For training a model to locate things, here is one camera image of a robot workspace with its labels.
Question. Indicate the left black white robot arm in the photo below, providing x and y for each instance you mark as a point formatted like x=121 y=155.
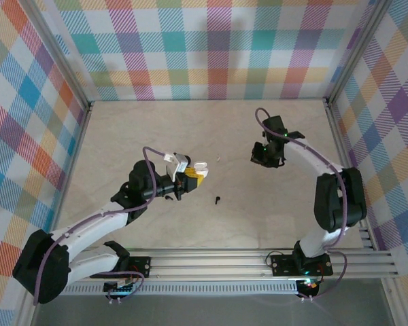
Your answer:
x=88 y=224

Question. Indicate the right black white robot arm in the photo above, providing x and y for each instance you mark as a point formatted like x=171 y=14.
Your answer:
x=340 y=200

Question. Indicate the left green circuit board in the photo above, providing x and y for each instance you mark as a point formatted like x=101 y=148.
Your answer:
x=120 y=287

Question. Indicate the right small circuit board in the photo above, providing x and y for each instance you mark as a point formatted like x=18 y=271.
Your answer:
x=307 y=284

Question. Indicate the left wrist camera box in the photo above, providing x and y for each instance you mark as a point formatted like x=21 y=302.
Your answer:
x=180 y=164

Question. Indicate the right aluminium table side rail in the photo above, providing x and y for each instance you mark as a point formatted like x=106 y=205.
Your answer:
x=343 y=153

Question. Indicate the aluminium table side rail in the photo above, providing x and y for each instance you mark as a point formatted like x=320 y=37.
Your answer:
x=74 y=153
x=343 y=153

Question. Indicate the left aluminium table side rail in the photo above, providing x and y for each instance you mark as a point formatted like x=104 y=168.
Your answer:
x=74 y=153

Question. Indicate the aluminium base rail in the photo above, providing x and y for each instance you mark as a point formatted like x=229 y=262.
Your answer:
x=207 y=263

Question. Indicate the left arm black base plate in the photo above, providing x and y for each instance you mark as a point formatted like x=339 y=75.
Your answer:
x=139 y=266

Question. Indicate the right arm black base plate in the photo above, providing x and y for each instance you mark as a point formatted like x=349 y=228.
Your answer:
x=282 y=265

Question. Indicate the right aluminium frame post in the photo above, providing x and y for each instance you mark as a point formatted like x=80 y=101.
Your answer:
x=357 y=51

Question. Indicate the aluminium frame post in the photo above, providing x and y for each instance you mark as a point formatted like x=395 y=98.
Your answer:
x=54 y=51
x=357 y=51

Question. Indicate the left aluminium frame post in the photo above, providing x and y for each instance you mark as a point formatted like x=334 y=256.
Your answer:
x=54 y=51

